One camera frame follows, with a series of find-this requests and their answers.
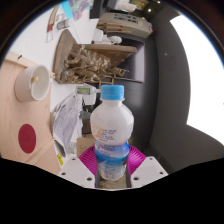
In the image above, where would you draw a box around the brown cardboard box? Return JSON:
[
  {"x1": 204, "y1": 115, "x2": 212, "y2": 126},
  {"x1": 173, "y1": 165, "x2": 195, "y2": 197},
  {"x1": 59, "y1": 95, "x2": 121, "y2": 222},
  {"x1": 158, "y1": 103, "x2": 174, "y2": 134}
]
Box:
[{"x1": 76, "y1": 134, "x2": 98, "y2": 158}]

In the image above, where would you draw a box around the white paper cup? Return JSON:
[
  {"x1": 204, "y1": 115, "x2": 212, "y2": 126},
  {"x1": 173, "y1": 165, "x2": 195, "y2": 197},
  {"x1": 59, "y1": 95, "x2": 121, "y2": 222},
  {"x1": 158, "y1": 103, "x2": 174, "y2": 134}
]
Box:
[{"x1": 14, "y1": 64, "x2": 52, "y2": 103}]

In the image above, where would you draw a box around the golden carved sculpture on wood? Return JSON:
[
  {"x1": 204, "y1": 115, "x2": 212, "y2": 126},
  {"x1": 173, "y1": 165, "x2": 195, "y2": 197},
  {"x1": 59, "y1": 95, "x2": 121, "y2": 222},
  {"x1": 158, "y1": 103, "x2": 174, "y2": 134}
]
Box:
[{"x1": 53, "y1": 29, "x2": 138, "y2": 84}]

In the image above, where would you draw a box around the glass bottle with green label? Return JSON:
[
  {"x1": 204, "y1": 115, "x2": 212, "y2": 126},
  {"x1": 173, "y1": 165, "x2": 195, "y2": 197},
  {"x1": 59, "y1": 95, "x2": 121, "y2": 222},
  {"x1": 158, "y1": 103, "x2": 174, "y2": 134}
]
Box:
[{"x1": 76, "y1": 84, "x2": 101, "y2": 96}]

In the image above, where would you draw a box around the long ceiling light strip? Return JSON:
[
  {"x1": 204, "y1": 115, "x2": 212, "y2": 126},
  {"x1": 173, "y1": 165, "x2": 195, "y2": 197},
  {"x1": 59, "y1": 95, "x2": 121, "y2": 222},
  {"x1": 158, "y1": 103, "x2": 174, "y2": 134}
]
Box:
[{"x1": 169, "y1": 13, "x2": 224, "y2": 146}]

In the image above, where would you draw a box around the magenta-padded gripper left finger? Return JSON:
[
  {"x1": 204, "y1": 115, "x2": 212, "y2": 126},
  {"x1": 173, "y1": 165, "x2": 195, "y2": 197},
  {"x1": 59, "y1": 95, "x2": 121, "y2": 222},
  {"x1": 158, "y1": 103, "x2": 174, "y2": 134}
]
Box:
[{"x1": 57, "y1": 145, "x2": 101, "y2": 189}]

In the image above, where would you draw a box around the white bottle with blue cap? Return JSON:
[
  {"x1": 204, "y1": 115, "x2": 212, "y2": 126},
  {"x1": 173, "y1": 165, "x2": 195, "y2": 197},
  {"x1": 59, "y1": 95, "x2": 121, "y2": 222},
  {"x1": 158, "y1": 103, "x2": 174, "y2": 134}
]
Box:
[{"x1": 89, "y1": 84, "x2": 135, "y2": 182}]

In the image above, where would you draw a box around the clear glass bottle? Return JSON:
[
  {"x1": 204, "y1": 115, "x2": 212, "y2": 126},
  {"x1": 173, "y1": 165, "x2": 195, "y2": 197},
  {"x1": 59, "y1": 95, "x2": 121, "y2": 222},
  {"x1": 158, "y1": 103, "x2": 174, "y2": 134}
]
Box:
[{"x1": 79, "y1": 109, "x2": 92, "y2": 121}]

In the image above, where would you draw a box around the flat round red coaster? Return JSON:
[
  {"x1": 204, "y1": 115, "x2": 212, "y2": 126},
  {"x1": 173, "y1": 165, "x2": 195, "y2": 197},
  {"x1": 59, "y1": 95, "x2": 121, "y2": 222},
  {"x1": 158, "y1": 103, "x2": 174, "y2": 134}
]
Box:
[{"x1": 17, "y1": 123, "x2": 37, "y2": 155}]

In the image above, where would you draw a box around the desktop printer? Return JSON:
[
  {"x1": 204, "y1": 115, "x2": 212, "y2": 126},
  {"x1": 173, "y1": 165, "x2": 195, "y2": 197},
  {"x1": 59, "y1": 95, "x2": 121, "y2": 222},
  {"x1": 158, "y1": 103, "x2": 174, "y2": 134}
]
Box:
[{"x1": 96, "y1": 11, "x2": 154, "y2": 39}]

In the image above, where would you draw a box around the printed newspaper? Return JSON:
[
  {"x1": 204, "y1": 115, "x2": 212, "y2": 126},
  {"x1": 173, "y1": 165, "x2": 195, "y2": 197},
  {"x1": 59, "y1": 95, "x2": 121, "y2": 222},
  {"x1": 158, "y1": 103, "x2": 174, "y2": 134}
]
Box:
[{"x1": 52, "y1": 93, "x2": 84, "y2": 153}]

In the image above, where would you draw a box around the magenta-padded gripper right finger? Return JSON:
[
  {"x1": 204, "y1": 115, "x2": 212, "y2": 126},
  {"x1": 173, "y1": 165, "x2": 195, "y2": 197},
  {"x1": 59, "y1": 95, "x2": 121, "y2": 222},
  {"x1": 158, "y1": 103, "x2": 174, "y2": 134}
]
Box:
[{"x1": 124, "y1": 145, "x2": 169, "y2": 189}]

